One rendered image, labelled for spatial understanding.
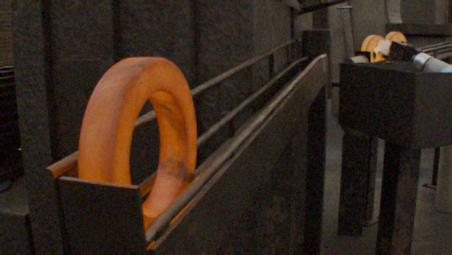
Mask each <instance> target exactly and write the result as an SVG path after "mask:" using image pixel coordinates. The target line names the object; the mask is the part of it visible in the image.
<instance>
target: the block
mask: <svg viewBox="0 0 452 255"><path fill-rule="evenodd" d="M305 52H326V53H327V56H328V57H329V66H328V95H330V94H331V93H332V91H333V87H332V81H333V73H332V71H333V32H332V31H331V30H329V29H328V30H327V29H306V30H305V31H304V34H303V55H304V57H305Z"/></svg>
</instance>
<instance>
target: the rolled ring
mask: <svg viewBox="0 0 452 255"><path fill-rule="evenodd" d="M147 99H149V101H150V102H151V103H152V105H153V107H154V110H155V113H156V116H157V121H158V125H159V130H160V139H161V148H160V159H159V164H158V168H157V177H156V180H155V182H154V185H153V188H152V189H151V191H150V195H149V197H147V199H146V200H145V202H144V203H143V213H144V228H147V227H148V225H149V224H151V223H152V222H153V221H154V220H155V219H156V218H157V217H158V216H159V215H160V214H161V213H162V212H163V211H164V210H165V209H166V208H167V207H168V206H169V205H170V204H171V203H172V202H173V201H174V200H175V199H176V198H177V197H178V196H179V195H180V194H181V193H182V192H183V191H184V190H185V189H186V188H187V187H188V186H189V185H190V184H191V183H192V182H193V181H194V175H195V166H196V123H195V107H194V103H193V99H192V97H191V93H190V89H189V86H188V85H187V83H186V80H185V78H184V77H183V74H182V72H181V71H180V70H179V68H178V67H177V66H176V65H175V64H174V63H173V62H172V61H168V60H166V59H164V58H161V57H140V58H128V59H125V60H123V61H121V62H119V63H117V64H115V65H113V66H112V67H111V68H109V69H108V70H107V72H106V74H105V75H104V76H103V77H102V78H101V79H100V81H99V83H98V85H97V86H96V88H95V89H94V92H93V94H92V95H91V99H90V101H89V104H88V106H87V108H86V112H85V114H84V121H83V124H82V130H81V134H80V140H79V145H78V147H79V154H78V177H79V179H85V180H93V181H100V182H114V183H122V184H129V185H131V182H130V174H129V155H130V146H131V142H132V133H133V128H134V125H135V122H136V119H137V117H138V114H139V113H140V110H141V108H142V106H143V105H144V103H145V102H146V100H147Z"/></svg>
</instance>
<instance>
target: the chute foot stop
mask: <svg viewBox="0 0 452 255"><path fill-rule="evenodd" d="M58 180H59V185H60V190H61V199H62V204H63V209H64V213H65V219H66V223H67V228H68V234H69V242H70V246H71V251H72V255H149V253H148V250H147V243H146V235H145V228H144V213H143V206H142V198H141V195H140V186H137V185H129V184H122V183H114V182H100V181H93V180H85V179H78V178H72V177H66V176H62V177H61V178H59V179H58Z"/></svg>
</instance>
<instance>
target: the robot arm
mask: <svg viewBox="0 0 452 255"><path fill-rule="evenodd" d="M404 43H405V42H403V41H401V42H397V41H396V40H395V41H394V40H392V41H391V44H390V41H389V40H386V41H385V42H384V41H383V40H380V41H379V45H378V46H377V47H375V50H374V51H375V53H377V55H379V56H381V57H382V58H383V59H386V60H388V61H390V62H412V72H416V73H433V72H441V73H448V72H452V65H448V64H447V63H445V62H443V61H440V60H438V59H435V58H432V57H431V56H428V55H426V54H424V53H422V52H423V50H421V49H419V48H416V47H414V46H412V45H411V44H408V43H406V44H404Z"/></svg>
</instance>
